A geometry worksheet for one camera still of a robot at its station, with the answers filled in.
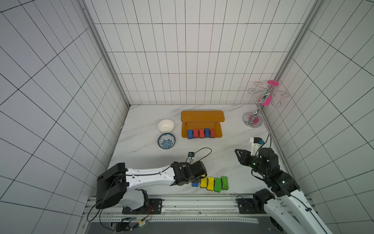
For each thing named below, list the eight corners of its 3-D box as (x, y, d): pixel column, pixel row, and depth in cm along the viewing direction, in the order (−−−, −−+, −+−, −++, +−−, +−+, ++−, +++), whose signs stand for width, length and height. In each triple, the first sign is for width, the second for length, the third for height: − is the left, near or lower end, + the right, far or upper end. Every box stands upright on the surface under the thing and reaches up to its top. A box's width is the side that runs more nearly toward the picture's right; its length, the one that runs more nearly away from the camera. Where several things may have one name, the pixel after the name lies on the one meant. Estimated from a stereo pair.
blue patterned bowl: (157, 149, 95) (156, 146, 92) (159, 136, 102) (158, 132, 98) (174, 149, 95) (174, 146, 92) (175, 136, 102) (175, 132, 98)
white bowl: (157, 134, 101) (156, 131, 99) (159, 122, 109) (158, 119, 106) (173, 134, 101) (173, 131, 99) (174, 122, 109) (174, 119, 106)
